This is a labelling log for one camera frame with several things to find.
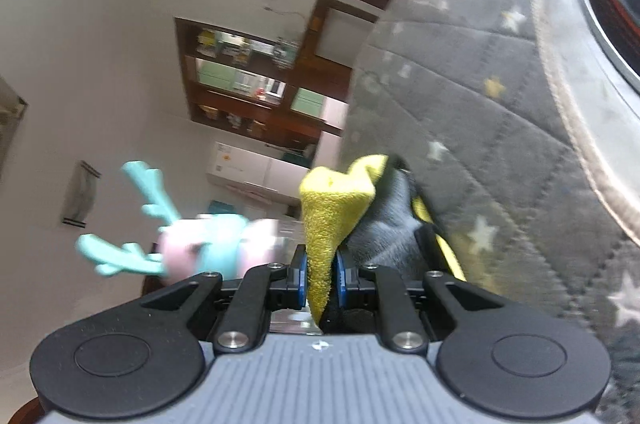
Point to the round black induction cooktop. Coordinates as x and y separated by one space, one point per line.
615 4

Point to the yellow and grey cloth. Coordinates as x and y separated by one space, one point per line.
325 224

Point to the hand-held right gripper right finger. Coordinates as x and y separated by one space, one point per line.
342 284

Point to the dark wooden table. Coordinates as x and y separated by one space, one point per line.
345 76

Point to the grey star quilted mat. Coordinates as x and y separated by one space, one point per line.
475 104

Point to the dark wooden shelf cabinet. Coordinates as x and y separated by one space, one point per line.
280 124

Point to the white refrigerator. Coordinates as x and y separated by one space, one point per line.
250 169

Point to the pink bottle with teal antlers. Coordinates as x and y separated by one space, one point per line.
210 244

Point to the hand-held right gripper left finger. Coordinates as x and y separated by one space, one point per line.
299 279

